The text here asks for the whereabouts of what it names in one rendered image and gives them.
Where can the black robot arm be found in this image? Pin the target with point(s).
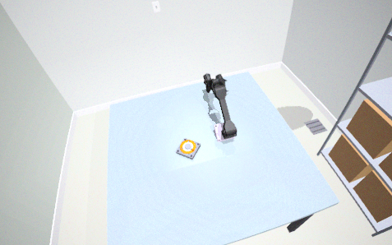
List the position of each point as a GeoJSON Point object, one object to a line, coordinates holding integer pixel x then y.
{"type": "Point", "coordinates": [220, 91]}

